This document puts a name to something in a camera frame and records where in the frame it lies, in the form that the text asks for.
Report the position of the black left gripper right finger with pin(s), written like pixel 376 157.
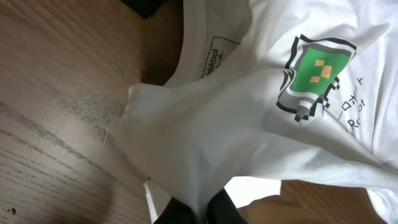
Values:
pixel 221 210

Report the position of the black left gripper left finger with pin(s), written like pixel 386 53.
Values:
pixel 176 212

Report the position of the white printed t-shirt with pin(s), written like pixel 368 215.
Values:
pixel 282 90

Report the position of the black folded garment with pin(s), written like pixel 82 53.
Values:
pixel 144 8

